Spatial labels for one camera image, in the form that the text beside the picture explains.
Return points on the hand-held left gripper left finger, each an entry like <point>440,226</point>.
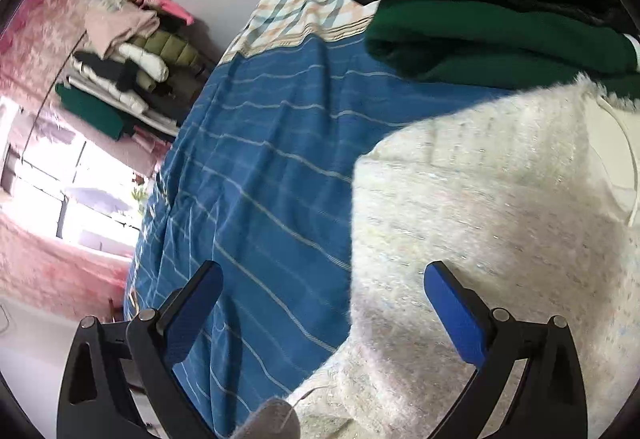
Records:
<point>192,306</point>

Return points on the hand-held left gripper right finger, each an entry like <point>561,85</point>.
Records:
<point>457,314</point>

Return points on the white fuzzy sweater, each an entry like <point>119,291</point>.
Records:
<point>480,229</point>

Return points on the pile of folded clothes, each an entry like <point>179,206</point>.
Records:
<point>135,54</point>

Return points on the blue striped bed sheet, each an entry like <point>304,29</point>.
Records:
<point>250,179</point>

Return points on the grey cloth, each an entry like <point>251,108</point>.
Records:
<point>272,421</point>

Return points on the window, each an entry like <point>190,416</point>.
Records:
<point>65,199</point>

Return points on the pink curtain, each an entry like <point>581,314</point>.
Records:
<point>45,119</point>

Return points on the dark green garment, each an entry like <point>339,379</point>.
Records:
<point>490,39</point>

